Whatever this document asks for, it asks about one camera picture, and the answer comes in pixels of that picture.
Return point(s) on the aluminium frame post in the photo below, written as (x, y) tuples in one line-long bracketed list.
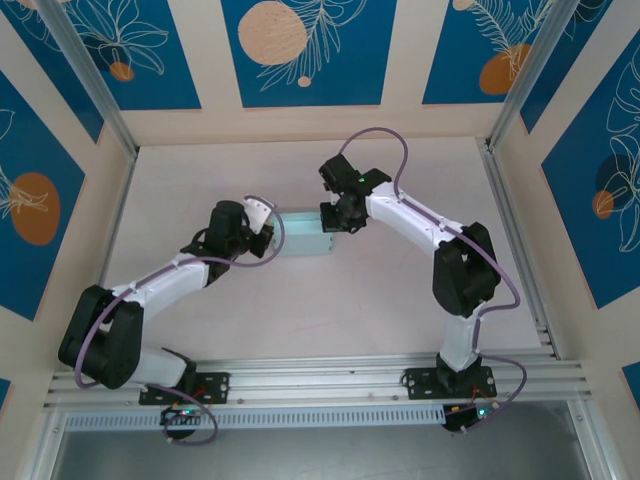
[(91, 75), (532, 75)]

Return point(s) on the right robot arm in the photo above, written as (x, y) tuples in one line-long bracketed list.
[(465, 280)]

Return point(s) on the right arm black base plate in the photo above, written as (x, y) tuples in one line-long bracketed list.
[(420, 382)]

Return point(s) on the blue floral wall panel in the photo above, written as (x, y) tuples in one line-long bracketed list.
[(60, 90), (575, 75), (150, 85), (350, 75), (575, 225), (450, 60), (30, 270)]

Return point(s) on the wide aluminium mounting rail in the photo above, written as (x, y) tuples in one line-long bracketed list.
[(320, 377)]

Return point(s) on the grey metal sheet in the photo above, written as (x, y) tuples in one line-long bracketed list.
[(320, 455)]

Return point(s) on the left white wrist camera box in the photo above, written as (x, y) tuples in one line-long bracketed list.
[(257, 212)]

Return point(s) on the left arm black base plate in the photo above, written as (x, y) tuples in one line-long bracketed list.
[(220, 387)]

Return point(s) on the light blue paper box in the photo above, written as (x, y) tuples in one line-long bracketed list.
[(300, 240)]

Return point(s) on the aluminium side rail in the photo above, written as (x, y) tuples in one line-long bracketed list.
[(120, 210), (500, 175)]

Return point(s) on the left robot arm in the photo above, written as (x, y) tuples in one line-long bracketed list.
[(105, 340)]

